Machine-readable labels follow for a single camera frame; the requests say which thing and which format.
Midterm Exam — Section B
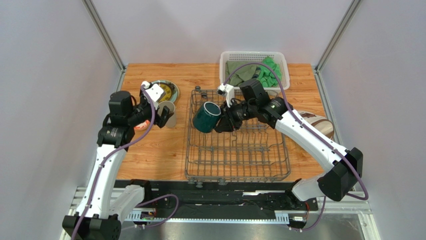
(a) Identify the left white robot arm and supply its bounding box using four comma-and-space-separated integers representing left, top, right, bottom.
62, 85, 173, 240

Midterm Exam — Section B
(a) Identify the bright green cloth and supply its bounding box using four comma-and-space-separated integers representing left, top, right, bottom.
256, 56, 282, 88

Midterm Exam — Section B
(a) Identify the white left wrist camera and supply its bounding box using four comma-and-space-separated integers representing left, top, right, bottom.
140, 81, 166, 110

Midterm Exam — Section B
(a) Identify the beige plastic cup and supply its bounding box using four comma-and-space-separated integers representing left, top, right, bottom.
157, 101, 177, 128

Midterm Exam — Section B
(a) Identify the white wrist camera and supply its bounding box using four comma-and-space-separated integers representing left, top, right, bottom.
140, 81, 166, 110
217, 83, 235, 108

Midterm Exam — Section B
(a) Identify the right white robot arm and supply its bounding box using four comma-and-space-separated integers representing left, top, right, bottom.
215, 79, 364, 202

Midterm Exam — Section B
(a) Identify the dark green mug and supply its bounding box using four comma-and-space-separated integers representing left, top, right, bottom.
192, 101, 221, 134

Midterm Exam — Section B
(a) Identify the cream brown cap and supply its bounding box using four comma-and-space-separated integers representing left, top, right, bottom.
297, 110, 335, 140

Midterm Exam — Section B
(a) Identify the olive green cloth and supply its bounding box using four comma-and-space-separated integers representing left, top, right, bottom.
225, 61, 258, 87

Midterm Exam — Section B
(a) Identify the white plastic basket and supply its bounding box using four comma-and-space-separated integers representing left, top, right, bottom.
219, 51, 290, 93

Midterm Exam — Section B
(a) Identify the yellow patterned plate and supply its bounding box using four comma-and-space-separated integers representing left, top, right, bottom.
158, 82, 173, 103

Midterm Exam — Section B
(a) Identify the aluminium frame post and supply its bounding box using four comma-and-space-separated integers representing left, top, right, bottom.
82, 0, 126, 73
315, 0, 363, 73

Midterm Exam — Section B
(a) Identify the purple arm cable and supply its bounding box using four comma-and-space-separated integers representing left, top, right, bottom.
222, 62, 369, 233
70, 84, 180, 240

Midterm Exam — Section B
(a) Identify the aluminium frame post left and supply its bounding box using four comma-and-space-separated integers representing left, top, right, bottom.
82, 0, 126, 73

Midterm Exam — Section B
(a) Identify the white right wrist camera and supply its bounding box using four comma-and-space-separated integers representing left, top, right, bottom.
217, 83, 235, 108

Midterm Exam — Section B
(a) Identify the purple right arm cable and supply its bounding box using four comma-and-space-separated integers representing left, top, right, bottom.
222, 62, 369, 233

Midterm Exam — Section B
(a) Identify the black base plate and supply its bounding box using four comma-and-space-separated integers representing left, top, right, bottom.
113, 179, 321, 223

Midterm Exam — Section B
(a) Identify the red patterned white bowl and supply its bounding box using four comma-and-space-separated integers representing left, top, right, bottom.
134, 120, 151, 131

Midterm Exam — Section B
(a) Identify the grey wire dish rack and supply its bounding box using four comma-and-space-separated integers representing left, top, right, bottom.
184, 88, 291, 186

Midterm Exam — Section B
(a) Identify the pale green flower plate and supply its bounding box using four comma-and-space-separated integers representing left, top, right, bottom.
151, 79, 180, 103

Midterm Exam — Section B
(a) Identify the aluminium frame post right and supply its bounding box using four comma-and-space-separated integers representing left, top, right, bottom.
315, 0, 363, 73

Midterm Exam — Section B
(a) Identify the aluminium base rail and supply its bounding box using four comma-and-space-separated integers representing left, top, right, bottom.
59, 186, 382, 240

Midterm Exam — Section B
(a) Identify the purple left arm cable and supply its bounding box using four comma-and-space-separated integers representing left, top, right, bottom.
70, 84, 180, 240

